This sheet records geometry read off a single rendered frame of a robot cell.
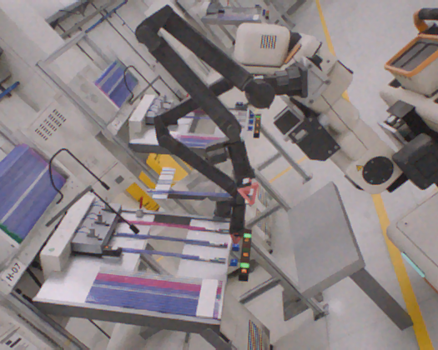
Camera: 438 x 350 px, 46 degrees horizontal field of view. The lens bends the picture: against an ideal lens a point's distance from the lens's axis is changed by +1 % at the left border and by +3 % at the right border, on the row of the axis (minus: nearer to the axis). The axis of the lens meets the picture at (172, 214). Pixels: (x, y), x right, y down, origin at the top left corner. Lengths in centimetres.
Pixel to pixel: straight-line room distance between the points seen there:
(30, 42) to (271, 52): 382
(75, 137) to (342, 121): 186
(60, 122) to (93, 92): 27
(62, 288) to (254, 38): 115
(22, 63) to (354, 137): 406
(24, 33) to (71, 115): 220
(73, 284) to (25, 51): 359
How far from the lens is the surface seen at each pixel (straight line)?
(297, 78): 158
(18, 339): 218
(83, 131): 321
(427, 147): 182
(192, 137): 320
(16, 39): 534
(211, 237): 228
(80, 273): 210
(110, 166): 325
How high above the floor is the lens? 161
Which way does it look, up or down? 16 degrees down
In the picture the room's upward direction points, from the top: 46 degrees counter-clockwise
